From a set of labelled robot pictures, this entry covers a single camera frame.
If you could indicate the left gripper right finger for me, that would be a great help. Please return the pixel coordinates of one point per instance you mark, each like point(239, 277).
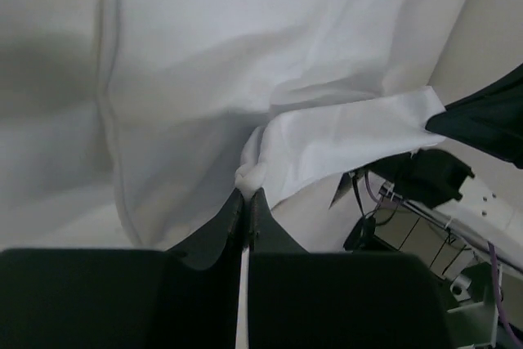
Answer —
point(298, 299)

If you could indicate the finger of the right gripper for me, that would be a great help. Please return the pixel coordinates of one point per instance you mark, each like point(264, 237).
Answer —
point(489, 120)

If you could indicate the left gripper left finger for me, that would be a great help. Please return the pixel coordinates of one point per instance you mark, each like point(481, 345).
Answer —
point(184, 297)

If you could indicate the white skirt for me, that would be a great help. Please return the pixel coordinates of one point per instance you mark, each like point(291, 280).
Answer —
point(200, 97)

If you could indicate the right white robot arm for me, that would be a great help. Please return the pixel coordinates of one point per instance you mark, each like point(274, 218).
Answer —
point(439, 182)

